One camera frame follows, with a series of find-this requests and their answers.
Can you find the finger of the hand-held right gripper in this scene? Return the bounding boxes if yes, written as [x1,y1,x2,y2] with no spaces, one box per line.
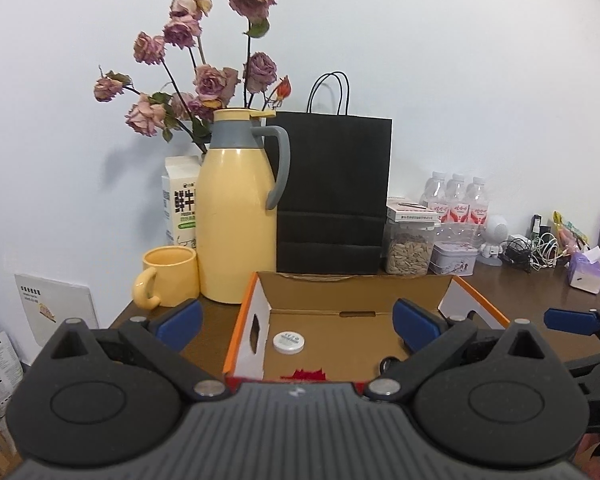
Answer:
[565,350,600,381]
[543,305,600,351]

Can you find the yellow thermos jug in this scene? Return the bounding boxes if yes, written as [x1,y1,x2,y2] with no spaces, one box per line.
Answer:
[196,108,291,305]

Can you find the decorated tin box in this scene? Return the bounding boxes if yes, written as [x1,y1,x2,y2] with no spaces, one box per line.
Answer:
[429,240,479,277]

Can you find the black paper bag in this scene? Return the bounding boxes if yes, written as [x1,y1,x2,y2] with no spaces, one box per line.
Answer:
[276,71,394,276]

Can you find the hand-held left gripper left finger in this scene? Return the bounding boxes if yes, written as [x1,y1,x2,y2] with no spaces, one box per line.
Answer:
[45,298,231,403]

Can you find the yellow mug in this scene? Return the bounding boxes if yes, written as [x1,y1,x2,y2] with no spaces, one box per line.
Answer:
[132,246,201,310]

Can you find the tangle of cables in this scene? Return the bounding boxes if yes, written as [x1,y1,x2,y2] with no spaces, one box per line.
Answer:
[500,232,567,273]

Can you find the white milk carton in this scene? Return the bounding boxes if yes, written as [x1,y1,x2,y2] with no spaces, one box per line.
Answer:
[161,156,204,249]

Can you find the red cardboard box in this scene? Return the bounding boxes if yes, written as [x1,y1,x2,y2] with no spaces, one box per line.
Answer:
[223,271,512,394]

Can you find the white panel board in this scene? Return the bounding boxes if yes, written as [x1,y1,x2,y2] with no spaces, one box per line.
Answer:
[14,273,100,353]

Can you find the colourful snack packet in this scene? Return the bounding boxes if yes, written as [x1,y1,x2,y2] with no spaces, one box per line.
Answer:
[552,210,590,256]

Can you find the clear seed container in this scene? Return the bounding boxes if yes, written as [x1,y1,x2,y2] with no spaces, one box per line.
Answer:
[384,199,442,276]

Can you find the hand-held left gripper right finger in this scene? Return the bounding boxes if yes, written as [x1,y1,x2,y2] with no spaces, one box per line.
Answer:
[364,298,556,403]

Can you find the purple tissue pack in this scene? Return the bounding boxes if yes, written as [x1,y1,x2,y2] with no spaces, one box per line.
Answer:
[569,247,600,295]

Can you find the white robot figurine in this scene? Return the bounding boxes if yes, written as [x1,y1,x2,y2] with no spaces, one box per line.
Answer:
[480,214,512,266]

